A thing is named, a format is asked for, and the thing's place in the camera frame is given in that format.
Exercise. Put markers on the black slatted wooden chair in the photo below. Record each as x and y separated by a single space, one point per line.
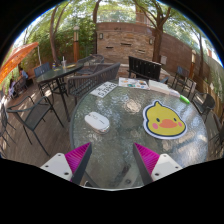
145 68

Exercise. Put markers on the wooden lamp post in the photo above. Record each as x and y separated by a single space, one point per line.
193 65
76 43

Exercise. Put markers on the blue metal chair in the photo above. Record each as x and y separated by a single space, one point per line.
41 69
181 73

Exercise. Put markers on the person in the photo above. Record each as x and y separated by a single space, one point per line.
23 74

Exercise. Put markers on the yellow duck mouse pad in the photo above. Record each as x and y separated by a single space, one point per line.
165 121

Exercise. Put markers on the white computer mouse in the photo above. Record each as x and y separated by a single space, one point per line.
96 122

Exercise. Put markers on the dark woven armchair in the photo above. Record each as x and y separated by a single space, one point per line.
90 81
90 60

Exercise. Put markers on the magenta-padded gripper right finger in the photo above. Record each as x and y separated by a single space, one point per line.
165 165

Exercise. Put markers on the small green block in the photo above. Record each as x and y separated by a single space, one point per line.
184 99

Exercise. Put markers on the orange canopy tent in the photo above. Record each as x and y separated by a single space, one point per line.
16 58

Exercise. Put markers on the white lettered plate sign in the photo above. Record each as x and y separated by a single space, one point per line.
104 90

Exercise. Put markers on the slim leaning tree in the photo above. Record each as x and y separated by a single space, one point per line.
52 36

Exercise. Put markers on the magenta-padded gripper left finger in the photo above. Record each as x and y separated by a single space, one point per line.
58 165

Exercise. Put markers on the round dark glass table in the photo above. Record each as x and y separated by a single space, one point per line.
58 71

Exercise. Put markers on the dark metal mesh chair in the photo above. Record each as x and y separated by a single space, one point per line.
35 115
205 101

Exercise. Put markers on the small white booklet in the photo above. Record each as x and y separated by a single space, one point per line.
175 93

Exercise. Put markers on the wall lamp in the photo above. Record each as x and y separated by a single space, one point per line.
151 40
100 36

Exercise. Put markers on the large forked tree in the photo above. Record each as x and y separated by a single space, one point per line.
157 43

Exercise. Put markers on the grey wall box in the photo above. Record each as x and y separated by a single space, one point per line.
163 59

